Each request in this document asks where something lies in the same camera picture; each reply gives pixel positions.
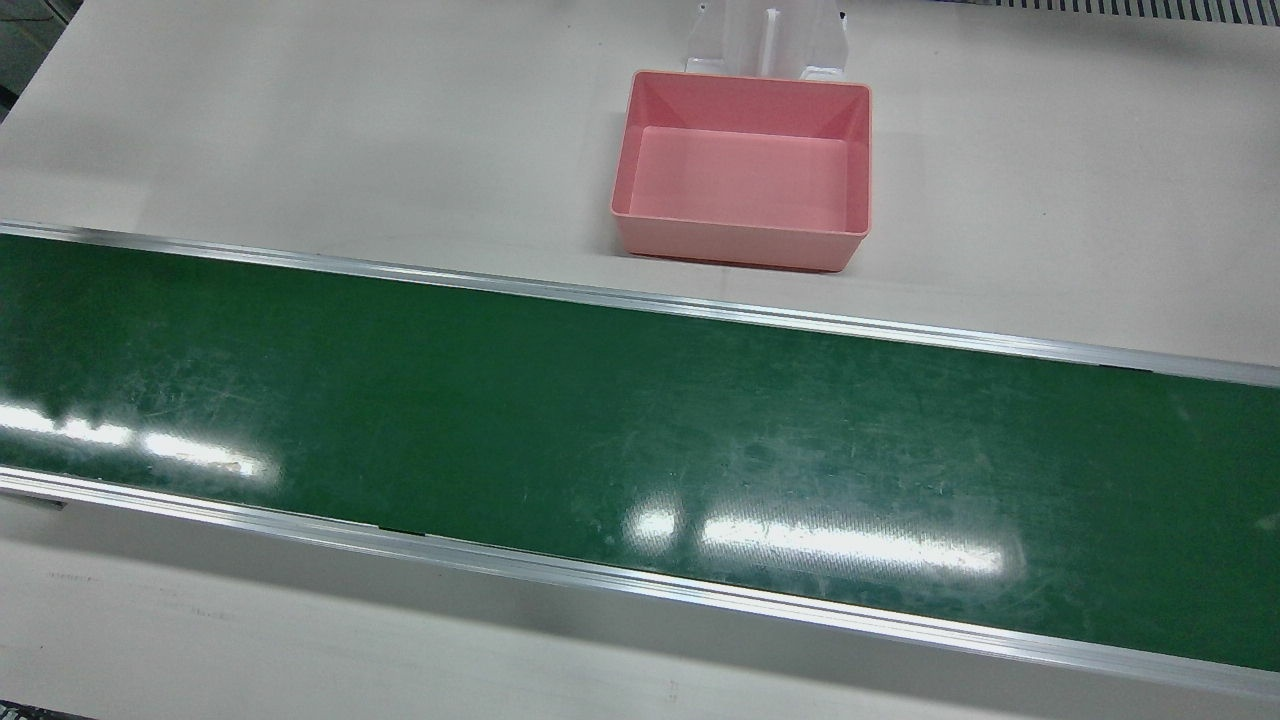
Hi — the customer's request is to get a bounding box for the pink plastic box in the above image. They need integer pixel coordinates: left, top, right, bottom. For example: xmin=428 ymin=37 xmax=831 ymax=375
xmin=611 ymin=69 xmax=873 ymax=274

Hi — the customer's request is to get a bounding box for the green conveyor belt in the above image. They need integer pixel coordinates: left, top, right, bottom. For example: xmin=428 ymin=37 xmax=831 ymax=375
xmin=0 ymin=235 xmax=1280 ymax=673

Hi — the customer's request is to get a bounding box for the clear acrylic stand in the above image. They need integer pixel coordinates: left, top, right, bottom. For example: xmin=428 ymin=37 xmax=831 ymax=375
xmin=685 ymin=0 xmax=851 ymax=83

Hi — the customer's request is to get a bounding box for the metal vent grille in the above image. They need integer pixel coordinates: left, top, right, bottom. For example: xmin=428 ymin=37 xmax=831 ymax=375
xmin=935 ymin=0 xmax=1280 ymax=28

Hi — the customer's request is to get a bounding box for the aluminium conveyor rail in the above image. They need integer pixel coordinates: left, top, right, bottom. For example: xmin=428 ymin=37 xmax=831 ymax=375
xmin=0 ymin=466 xmax=1280 ymax=701
xmin=0 ymin=221 xmax=1280 ymax=389

